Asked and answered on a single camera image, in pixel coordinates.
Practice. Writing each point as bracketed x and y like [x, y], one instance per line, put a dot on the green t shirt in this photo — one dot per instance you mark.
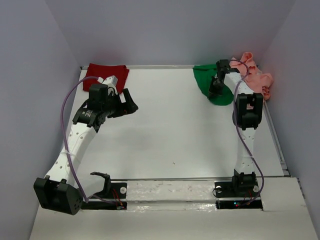
[203, 76]

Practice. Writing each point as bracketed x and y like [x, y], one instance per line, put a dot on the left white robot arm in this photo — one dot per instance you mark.
[61, 190]

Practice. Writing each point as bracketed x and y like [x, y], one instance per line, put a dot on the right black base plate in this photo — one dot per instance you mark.
[228, 199]

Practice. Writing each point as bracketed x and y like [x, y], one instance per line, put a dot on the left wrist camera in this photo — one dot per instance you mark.
[110, 81]

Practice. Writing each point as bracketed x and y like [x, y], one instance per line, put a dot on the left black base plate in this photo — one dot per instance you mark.
[111, 197]

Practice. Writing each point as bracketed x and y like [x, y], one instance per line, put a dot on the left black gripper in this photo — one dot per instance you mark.
[131, 107]

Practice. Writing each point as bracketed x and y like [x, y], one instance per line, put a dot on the pink crumpled t shirt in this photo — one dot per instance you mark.
[258, 81]

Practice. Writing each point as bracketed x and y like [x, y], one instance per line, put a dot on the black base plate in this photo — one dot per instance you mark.
[111, 197]
[228, 199]

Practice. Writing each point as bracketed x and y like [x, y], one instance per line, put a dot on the red folded t shirt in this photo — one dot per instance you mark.
[121, 72]

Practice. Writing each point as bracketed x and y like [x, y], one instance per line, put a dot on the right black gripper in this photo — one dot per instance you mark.
[212, 92]

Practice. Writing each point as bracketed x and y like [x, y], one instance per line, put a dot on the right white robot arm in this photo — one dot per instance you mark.
[246, 116]

